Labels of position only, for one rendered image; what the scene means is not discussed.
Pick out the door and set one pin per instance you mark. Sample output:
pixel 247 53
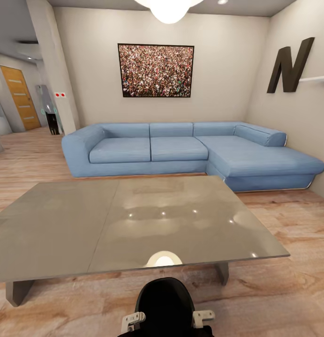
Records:
pixel 21 97

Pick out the cauldron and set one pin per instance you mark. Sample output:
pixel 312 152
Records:
pixel 168 307

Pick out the decorative sign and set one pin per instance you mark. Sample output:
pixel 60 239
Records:
pixel 283 64

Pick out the coffee table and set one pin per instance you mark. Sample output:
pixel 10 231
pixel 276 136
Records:
pixel 64 229

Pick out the picture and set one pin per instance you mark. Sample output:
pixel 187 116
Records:
pixel 156 70

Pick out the sofa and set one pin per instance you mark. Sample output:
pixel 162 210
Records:
pixel 246 157

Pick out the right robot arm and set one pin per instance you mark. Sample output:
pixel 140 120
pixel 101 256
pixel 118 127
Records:
pixel 198 330

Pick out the standing mirror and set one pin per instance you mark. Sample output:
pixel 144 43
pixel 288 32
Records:
pixel 49 110

